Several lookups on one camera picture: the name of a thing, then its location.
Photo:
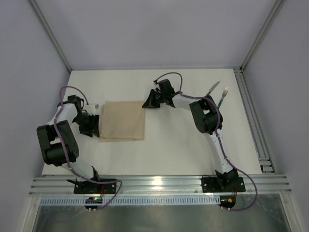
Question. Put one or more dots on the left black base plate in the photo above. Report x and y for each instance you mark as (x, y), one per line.
(86, 187)

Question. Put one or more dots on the front aluminium rail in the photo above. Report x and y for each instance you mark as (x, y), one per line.
(155, 184)

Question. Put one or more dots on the left controller board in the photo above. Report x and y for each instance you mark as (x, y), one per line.
(93, 203)

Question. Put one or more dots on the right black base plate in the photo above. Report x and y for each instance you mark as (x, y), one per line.
(214, 185)

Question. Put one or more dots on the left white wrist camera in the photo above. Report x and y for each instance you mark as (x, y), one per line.
(92, 109)

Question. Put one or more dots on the right controller board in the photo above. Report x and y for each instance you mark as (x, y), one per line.
(227, 202)

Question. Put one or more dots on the beige cloth napkin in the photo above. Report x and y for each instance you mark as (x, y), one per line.
(122, 121)

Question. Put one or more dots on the aluminium frame post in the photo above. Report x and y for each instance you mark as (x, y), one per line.
(267, 23)
(46, 27)

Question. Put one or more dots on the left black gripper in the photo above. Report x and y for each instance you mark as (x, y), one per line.
(90, 124)

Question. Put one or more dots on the left aluminium frame post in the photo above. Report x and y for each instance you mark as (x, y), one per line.
(46, 27)

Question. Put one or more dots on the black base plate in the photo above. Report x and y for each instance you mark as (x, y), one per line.
(86, 187)
(214, 185)

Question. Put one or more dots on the knife with green handle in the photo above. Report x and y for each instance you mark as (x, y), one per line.
(213, 87)

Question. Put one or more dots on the right aluminium frame post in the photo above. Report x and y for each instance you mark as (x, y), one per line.
(267, 23)

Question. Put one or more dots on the right aluminium side rail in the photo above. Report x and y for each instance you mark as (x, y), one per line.
(262, 149)

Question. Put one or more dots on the fork with green handle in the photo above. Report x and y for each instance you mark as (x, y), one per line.
(224, 94)

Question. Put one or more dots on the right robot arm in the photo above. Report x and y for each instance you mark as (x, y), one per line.
(208, 121)

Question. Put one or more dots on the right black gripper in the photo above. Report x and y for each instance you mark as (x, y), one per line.
(157, 95)

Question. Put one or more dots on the controller board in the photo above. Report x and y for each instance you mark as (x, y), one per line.
(227, 202)
(93, 203)

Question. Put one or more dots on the slotted cable duct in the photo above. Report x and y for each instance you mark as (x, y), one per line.
(134, 200)

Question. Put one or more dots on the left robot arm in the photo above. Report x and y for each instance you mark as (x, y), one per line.
(57, 142)

